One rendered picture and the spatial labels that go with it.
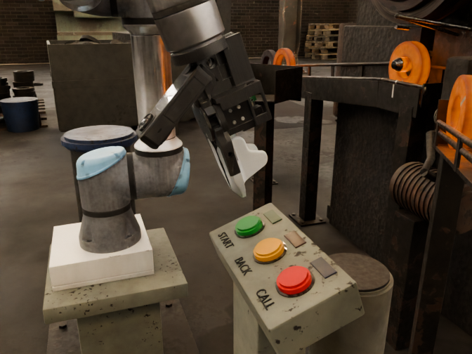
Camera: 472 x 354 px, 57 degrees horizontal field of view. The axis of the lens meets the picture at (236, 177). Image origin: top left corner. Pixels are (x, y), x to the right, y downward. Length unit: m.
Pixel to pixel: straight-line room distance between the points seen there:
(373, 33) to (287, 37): 6.73
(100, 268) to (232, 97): 0.66
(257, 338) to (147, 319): 0.63
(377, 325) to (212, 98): 0.41
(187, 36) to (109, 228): 0.66
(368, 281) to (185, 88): 0.39
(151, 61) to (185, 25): 0.49
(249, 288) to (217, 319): 0.92
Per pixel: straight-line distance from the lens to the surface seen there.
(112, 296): 1.07
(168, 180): 1.05
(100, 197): 1.06
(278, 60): 2.31
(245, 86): 0.55
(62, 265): 1.09
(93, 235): 1.10
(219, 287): 1.60
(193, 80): 0.53
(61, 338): 1.45
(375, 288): 0.69
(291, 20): 8.46
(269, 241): 0.58
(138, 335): 1.21
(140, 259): 1.10
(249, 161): 0.58
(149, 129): 0.53
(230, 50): 0.55
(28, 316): 1.61
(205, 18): 0.52
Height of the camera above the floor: 0.88
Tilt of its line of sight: 19 degrees down
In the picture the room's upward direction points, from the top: straight up
